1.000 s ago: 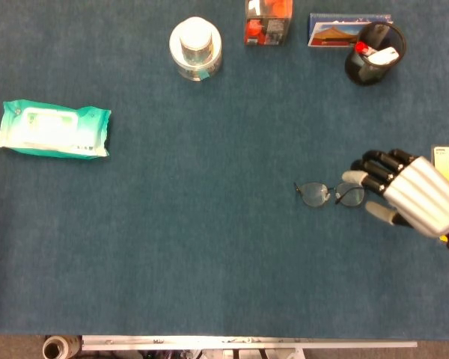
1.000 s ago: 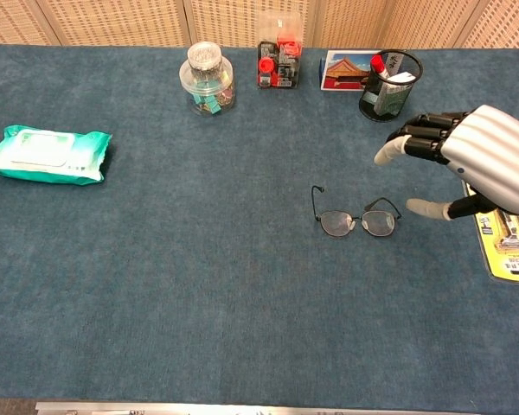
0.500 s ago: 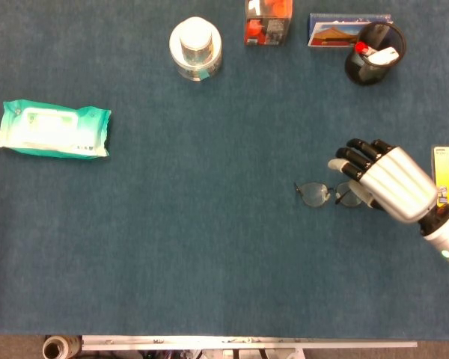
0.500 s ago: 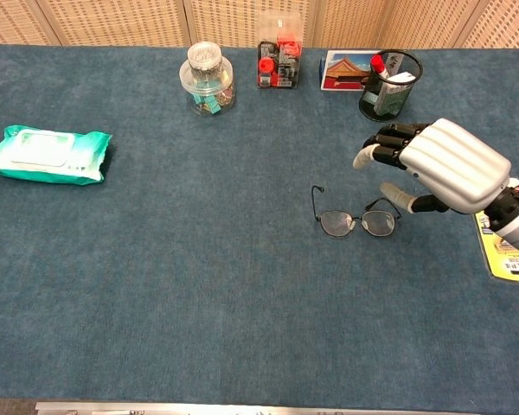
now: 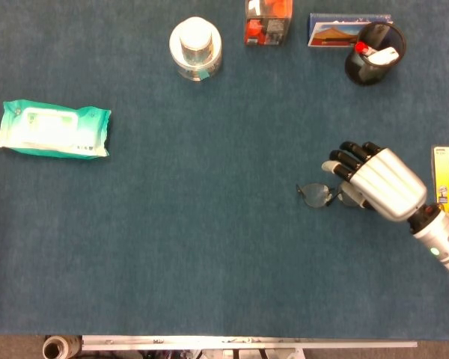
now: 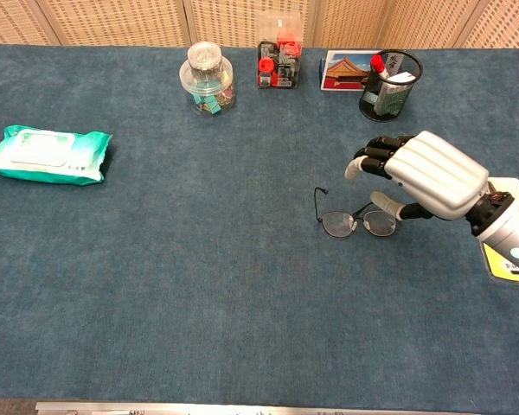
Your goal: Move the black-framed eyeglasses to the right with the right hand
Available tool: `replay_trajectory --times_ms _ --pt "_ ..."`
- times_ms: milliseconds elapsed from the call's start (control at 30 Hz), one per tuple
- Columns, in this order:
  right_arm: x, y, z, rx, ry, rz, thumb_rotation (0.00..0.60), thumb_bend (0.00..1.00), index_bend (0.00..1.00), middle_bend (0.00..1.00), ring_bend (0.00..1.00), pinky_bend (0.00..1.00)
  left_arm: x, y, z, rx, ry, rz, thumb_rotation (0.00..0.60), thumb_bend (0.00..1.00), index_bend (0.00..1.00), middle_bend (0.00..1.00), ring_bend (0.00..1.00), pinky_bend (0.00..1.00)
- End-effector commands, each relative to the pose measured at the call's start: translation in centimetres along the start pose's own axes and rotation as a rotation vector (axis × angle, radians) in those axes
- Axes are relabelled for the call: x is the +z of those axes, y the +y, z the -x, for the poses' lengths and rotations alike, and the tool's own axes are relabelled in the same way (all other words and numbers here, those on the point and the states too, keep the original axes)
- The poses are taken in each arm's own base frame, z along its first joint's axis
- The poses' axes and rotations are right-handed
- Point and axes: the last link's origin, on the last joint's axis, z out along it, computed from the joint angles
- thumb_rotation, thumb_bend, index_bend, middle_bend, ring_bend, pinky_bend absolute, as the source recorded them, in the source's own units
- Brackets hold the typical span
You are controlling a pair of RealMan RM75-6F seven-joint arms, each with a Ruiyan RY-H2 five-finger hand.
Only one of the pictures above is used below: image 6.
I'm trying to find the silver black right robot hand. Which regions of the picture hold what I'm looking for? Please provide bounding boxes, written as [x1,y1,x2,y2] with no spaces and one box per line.
[344,131,490,221]

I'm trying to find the black wire-frame eyeglasses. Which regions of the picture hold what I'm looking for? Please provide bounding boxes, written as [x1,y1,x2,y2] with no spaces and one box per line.
[313,186,399,239]

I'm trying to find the black mesh pen holder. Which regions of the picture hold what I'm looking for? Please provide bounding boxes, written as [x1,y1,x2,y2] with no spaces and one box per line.
[358,48,424,123]

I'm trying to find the green white carton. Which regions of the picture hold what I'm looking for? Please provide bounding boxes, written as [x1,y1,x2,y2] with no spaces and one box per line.
[365,71,416,116]

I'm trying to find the yellow razor blister pack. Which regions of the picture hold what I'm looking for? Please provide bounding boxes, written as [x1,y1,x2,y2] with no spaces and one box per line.
[482,176,519,286]

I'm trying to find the red capped marker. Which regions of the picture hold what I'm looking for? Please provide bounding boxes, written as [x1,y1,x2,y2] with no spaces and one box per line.
[370,54,390,81]

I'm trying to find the postcard with red building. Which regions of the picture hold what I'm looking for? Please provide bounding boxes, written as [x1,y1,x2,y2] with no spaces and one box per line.
[319,49,381,93]

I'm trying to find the red black stamp blister pack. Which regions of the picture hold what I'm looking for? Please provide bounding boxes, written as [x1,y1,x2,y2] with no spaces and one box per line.
[256,41,303,90]

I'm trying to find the clear plastic box red insert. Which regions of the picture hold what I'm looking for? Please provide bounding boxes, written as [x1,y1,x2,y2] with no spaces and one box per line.
[259,10,304,57]

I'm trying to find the clear jar of binder clips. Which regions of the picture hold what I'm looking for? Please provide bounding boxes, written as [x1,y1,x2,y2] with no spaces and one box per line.
[179,58,237,118]

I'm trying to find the blue felt table cloth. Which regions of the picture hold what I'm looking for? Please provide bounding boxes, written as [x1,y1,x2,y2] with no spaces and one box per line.
[0,41,519,412]

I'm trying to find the small clear jar of pins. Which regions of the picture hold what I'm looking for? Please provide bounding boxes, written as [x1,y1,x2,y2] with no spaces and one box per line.
[187,41,222,73]

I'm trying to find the rattan folding screen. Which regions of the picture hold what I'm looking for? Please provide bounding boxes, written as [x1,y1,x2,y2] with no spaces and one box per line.
[0,0,519,49]

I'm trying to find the green white wet wipes pack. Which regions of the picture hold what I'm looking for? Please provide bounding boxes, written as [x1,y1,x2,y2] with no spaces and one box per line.
[0,124,113,186]

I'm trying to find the metal rail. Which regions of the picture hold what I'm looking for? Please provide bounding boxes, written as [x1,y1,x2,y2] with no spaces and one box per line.
[34,400,481,415]

